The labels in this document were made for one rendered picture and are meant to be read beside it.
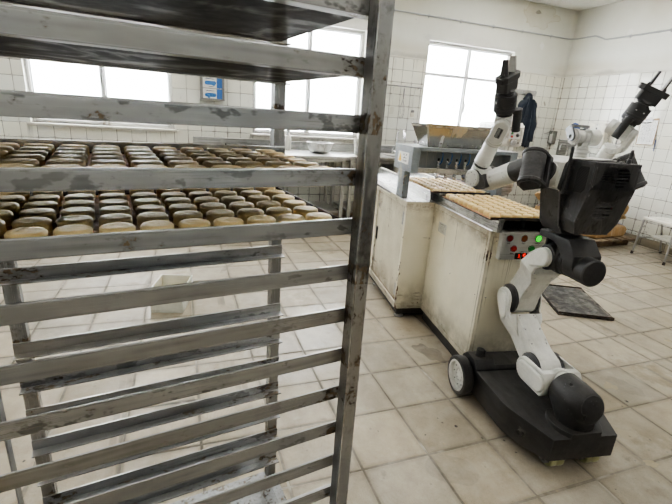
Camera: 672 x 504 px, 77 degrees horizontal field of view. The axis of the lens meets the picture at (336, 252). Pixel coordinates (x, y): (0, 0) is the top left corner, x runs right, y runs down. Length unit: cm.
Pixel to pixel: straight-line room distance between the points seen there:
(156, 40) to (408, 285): 250
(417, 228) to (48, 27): 243
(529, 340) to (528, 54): 556
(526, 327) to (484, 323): 26
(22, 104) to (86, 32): 12
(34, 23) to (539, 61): 706
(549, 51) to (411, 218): 512
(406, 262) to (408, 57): 377
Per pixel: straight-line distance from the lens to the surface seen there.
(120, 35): 65
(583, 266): 192
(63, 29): 65
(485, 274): 229
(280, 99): 114
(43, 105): 65
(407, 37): 615
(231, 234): 69
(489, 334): 247
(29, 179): 66
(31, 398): 129
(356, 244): 76
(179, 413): 136
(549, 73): 754
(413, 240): 283
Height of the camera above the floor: 133
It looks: 18 degrees down
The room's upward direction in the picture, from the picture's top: 4 degrees clockwise
